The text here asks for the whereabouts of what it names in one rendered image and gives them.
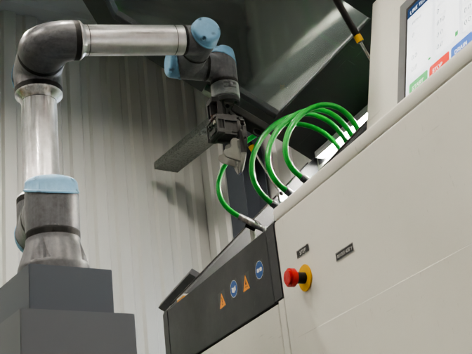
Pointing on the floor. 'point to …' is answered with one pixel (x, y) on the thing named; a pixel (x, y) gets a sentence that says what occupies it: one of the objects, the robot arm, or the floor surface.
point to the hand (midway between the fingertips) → (241, 169)
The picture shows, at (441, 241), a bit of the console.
